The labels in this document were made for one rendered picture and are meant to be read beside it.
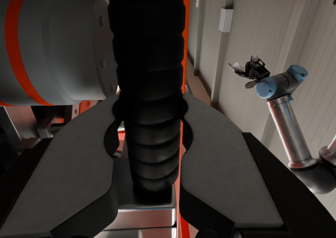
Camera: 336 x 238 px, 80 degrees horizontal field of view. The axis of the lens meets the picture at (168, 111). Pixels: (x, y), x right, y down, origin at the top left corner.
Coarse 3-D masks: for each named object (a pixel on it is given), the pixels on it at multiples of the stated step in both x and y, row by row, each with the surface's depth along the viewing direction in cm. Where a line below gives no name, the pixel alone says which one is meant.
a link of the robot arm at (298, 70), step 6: (294, 66) 81; (300, 66) 82; (288, 72) 81; (294, 72) 79; (300, 72) 79; (306, 72) 80; (288, 78) 79; (294, 78) 80; (300, 78) 80; (294, 84) 80; (288, 90) 84; (294, 90) 86
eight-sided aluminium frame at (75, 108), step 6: (48, 108) 48; (54, 108) 48; (60, 108) 51; (66, 108) 48; (72, 108) 49; (78, 108) 52; (48, 114) 48; (54, 114) 48; (60, 114) 51; (66, 114) 48; (72, 114) 49; (60, 120) 51; (66, 120) 48
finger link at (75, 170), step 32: (64, 128) 9; (96, 128) 9; (64, 160) 7; (96, 160) 7; (32, 192) 6; (64, 192) 6; (96, 192) 6; (32, 224) 5; (64, 224) 5; (96, 224) 6
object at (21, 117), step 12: (0, 108) 28; (12, 108) 30; (24, 108) 32; (0, 120) 29; (12, 120) 29; (24, 120) 32; (12, 132) 30; (24, 132) 32; (36, 132) 35; (0, 144) 31; (12, 144) 32; (0, 156) 33; (12, 156) 33
